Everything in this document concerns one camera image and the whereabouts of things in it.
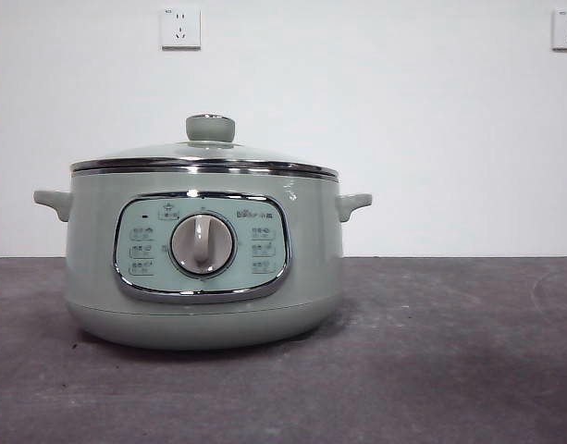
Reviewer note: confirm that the glass lid with green knob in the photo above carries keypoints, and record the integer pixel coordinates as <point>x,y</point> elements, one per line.
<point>211,129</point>

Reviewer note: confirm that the pale green electric cooking pot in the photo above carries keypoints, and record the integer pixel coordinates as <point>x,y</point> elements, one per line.
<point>93,240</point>

